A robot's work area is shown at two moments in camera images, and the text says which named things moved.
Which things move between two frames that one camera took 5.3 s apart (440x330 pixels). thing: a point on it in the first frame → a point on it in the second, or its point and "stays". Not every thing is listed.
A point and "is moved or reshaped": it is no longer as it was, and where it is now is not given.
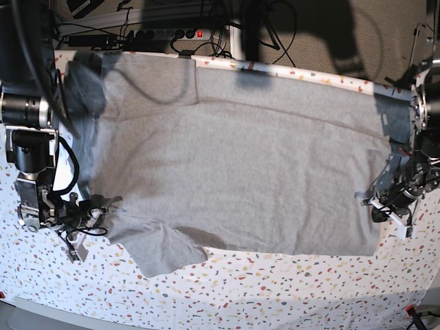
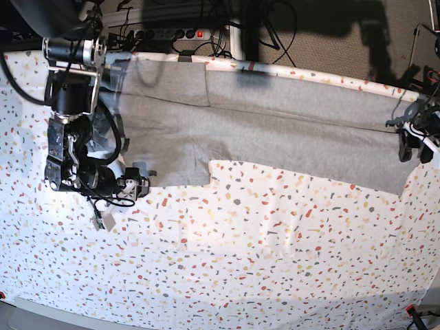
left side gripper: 71,214 → 101,181
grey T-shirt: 183,160 is moved or reshaped
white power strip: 171,34 stays
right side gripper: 403,190 → 425,117
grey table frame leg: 236,42 stays
